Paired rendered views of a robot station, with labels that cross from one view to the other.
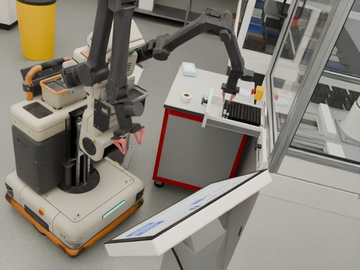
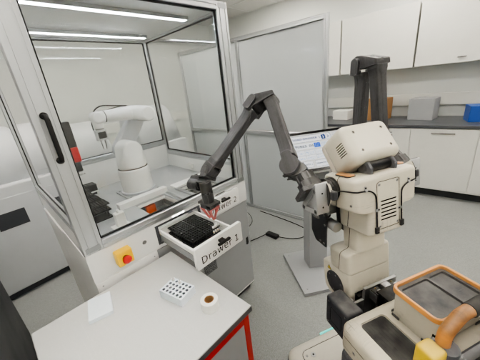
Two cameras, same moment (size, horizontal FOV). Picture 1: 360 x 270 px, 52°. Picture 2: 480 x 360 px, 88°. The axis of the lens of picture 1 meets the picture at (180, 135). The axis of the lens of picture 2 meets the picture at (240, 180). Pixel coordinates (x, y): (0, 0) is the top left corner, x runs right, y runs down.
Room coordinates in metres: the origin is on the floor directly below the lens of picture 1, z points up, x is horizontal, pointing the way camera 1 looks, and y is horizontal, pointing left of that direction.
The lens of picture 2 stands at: (2.53, 0.64, 1.56)
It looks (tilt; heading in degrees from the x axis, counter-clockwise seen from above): 21 degrees down; 223
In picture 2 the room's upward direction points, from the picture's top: 6 degrees counter-clockwise
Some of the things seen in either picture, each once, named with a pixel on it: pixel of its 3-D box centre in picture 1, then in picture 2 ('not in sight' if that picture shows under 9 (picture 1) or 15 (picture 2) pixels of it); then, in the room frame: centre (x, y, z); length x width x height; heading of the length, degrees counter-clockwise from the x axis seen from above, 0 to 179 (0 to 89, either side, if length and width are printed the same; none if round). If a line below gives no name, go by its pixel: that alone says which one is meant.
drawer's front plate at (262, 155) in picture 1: (261, 151); (222, 202); (1.55, -0.43, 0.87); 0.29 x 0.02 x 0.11; 177
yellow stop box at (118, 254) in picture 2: (258, 92); (123, 256); (2.19, -0.45, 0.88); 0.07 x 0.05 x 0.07; 177
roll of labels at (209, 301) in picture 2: (186, 97); (209, 303); (2.09, 0.01, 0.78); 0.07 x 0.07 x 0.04
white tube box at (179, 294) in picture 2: (210, 100); (177, 291); (2.13, -0.15, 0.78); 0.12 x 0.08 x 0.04; 100
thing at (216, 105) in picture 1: (242, 117); (193, 231); (1.87, -0.33, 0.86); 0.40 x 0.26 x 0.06; 87
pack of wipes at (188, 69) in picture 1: (188, 69); not in sight; (2.51, 0.04, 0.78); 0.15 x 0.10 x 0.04; 11
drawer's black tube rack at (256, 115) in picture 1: (240, 115); (194, 231); (1.87, -0.33, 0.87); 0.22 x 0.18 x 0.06; 87
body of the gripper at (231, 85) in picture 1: (231, 84); (208, 197); (1.83, -0.22, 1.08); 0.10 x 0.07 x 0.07; 86
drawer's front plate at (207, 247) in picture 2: (208, 106); (219, 243); (1.88, -0.13, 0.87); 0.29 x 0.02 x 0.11; 177
